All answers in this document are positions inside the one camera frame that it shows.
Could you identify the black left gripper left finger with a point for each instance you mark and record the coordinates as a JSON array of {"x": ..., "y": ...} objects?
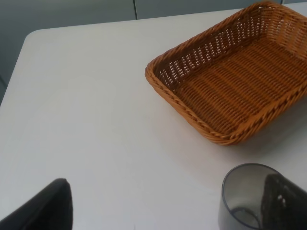
[{"x": 50, "y": 209}]

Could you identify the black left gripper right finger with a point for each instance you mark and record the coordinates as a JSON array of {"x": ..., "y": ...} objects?
[{"x": 283, "y": 204}]

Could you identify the brown wicker basket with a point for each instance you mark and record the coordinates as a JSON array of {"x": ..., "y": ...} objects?
[{"x": 233, "y": 79}]

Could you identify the grey translucent plastic cup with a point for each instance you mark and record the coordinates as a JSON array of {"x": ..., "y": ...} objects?
[{"x": 241, "y": 196}]

